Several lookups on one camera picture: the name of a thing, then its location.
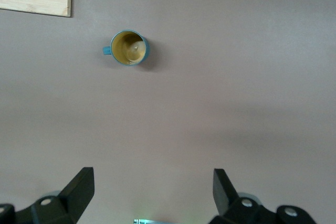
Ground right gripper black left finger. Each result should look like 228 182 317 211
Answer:
0 166 95 224

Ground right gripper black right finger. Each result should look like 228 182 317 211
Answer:
208 168 318 224

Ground teal cup yellow inside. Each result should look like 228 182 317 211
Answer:
102 29 151 68

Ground brown table cover sheet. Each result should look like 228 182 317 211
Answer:
0 0 336 224

